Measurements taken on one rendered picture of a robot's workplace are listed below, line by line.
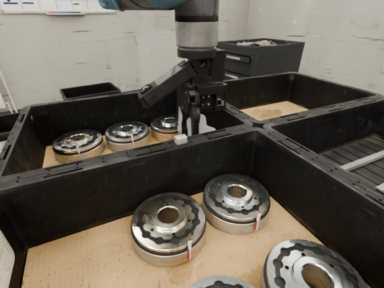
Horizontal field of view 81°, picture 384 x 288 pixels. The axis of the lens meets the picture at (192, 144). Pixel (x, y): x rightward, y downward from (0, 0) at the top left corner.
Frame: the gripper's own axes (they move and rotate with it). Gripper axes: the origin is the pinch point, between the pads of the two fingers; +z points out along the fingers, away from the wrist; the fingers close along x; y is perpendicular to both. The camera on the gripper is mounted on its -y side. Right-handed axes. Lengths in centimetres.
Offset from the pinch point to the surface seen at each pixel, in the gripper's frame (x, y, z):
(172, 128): 7.7, -0.9, -0.9
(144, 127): 10.1, -7.5, -1.1
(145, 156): -13.8, -11.2, -7.9
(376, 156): -17.7, 36.5, 1.0
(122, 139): 5.7, -13.2, -1.2
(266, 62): 109, 105, 7
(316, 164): -24.1, 9.6, -8.0
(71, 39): 294, -43, 1
